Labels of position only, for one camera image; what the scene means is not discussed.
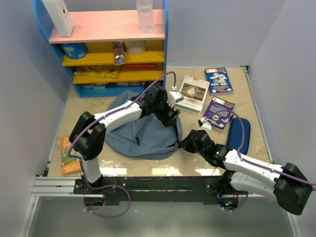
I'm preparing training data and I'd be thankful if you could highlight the blue shelf unit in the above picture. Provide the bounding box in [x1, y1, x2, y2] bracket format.
[32, 0, 169, 98]

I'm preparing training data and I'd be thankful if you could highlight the blue cartoon book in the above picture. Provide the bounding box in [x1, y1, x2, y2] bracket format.
[204, 67, 233, 94]

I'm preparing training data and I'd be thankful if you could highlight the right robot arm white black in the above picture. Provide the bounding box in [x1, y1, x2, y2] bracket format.
[180, 130, 313, 215]

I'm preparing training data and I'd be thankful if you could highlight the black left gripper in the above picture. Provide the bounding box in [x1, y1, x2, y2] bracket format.
[153, 95, 180, 127]

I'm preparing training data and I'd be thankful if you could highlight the white rectangular box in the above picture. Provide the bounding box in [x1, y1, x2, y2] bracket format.
[42, 0, 74, 37]

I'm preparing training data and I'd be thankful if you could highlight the orange green children book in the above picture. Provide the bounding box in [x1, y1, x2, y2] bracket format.
[61, 136, 81, 174]

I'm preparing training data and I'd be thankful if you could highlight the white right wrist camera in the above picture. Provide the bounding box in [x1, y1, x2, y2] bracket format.
[198, 117, 212, 133]

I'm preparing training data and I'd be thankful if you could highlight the purple cover book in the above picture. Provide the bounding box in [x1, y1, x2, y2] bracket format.
[203, 96, 235, 131]

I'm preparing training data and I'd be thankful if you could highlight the red flat box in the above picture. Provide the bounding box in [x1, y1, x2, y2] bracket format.
[124, 63, 156, 68]

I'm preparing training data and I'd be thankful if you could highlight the white coffee cover book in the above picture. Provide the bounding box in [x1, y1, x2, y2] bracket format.
[175, 76, 210, 115]

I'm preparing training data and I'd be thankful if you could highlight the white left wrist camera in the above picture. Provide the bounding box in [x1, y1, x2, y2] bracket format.
[167, 86, 184, 108]

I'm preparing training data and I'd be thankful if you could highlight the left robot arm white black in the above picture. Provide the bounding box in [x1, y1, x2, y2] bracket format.
[69, 85, 183, 194]

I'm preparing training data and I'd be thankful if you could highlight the blue zip pencil case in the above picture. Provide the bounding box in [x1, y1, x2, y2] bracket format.
[226, 116, 251, 155]

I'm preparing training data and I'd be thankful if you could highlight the blue round tin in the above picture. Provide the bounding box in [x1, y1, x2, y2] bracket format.
[61, 42, 88, 60]

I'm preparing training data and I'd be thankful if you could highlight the aluminium frame rail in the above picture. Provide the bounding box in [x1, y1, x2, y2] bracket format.
[32, 174, 277, 198]

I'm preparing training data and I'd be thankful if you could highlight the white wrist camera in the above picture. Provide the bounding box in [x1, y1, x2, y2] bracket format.
[167, 86, 184, 108]
[198, 117, 212, 133]

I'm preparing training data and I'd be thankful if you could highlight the yellow snack bag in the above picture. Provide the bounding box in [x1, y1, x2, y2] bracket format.
[74, 65, 120, 79]

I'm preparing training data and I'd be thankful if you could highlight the clear plastic water bottle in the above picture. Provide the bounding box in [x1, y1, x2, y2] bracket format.
[136, 0, 154, 33]

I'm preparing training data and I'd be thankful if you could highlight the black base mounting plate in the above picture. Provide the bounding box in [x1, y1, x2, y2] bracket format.
[74, 176, 246, 205]

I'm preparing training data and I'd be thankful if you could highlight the blue fabric backpack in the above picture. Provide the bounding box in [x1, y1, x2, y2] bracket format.
[104, 89, 183, 160]

